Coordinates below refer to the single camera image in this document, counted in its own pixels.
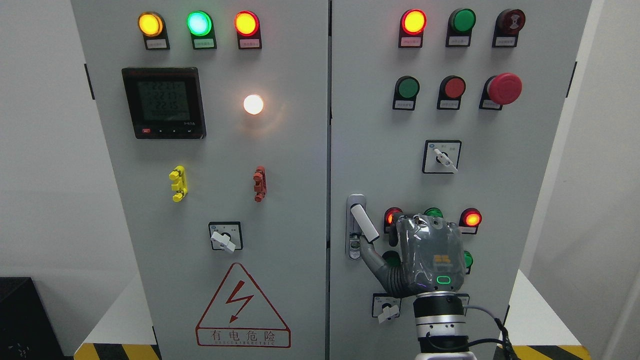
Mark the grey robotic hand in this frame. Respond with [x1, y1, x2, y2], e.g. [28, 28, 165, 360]
[359, 214, 467, 298]

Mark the silver door handle lever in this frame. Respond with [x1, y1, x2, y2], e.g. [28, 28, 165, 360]
[345, 193, 380, 260]

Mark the right grey cabinet door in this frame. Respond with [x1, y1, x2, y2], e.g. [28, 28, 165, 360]
[327, 0, 592, 360]

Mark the grey cabinet door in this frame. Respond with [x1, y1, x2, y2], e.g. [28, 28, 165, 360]
[71, 0, 330, 360]
[327, 0, 592, 360]

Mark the left grey cabinet door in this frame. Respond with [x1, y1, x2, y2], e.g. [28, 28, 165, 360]
[71, 0, 330, 360]

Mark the green push button lower right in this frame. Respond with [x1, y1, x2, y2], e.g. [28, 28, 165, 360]
[464, 250, 474, 275]

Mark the green push button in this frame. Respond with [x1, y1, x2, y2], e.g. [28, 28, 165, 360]
[382, 250, 402, 267]
[392, 75, 420, 111]
[464, 250, 474, 275]

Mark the green push button lower left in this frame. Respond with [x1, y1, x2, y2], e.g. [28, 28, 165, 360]
[382, 250, 402, 267]

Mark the green indicator light middle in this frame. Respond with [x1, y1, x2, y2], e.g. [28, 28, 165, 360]
[423, 207, 444, 218]

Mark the red lit light middle left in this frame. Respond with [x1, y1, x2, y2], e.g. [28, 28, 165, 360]
[383, 207, 403, 234]

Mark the red lit light middle right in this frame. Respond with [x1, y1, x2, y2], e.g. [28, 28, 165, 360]
[458, 207, 483, 235]

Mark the red push button upper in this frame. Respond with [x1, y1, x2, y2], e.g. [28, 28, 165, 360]
[436, 75, 466, 111]

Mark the green push button upper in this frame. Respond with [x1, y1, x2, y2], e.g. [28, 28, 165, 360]
[392, 75, 420, 111]

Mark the red emergency stop button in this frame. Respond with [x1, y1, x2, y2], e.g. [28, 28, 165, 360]
[478, 72, 522, 111]

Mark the red terminal connector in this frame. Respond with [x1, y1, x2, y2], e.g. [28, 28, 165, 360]
[253, 165, 267, 203]

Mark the red triangle warning sign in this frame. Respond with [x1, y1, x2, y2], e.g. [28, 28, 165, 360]
[195, 262, 291, 348]

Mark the white lit indicator light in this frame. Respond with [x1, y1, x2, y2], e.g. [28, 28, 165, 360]
[243, 93, 265, 116]

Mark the red lit light top right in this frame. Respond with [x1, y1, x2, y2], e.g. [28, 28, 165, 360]
[398, 8, 428, 49]

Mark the green indicator light top right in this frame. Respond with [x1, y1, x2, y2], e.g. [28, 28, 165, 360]
[445, 7, 477, 48]

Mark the dark red buzzer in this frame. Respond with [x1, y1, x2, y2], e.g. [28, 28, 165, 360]
[492, 9, 526, 48]

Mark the yellow terminal connector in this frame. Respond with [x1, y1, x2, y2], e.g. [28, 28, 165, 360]
[168, 165, 188, 203]

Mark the red lit indicator light left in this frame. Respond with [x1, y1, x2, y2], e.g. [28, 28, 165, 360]
[234, 10, 262, 50]

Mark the black digital power meter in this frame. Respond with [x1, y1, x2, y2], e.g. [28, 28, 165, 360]
[121, 67, 207, 139]

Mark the white platform with hazard stripes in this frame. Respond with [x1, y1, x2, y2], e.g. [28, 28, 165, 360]
[74, 272, 591, 360]

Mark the green lit indicator light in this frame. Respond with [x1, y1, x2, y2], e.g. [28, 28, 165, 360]
[186, 10, 217, 50]

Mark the yellow indicator light top left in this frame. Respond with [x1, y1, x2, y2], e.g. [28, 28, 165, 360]
[137, 11, 170, 50]

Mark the black box bottom left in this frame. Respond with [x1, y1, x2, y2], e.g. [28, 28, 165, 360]
[0, 276, 65, 360]

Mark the lower black rotary switch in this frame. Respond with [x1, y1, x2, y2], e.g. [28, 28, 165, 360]
[456, 292, 471, 316]

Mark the lower white rotary switch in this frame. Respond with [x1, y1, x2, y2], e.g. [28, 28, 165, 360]
[371, 292, 402, 324]

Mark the upper right rotary switch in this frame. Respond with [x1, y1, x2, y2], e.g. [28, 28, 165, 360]
[422, 139, 462, 174]

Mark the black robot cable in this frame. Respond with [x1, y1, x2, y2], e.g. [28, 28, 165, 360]
[457, 304, 523, 360]

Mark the left door rotary switch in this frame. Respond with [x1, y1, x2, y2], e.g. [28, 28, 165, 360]
[208, 221, 243, 253]

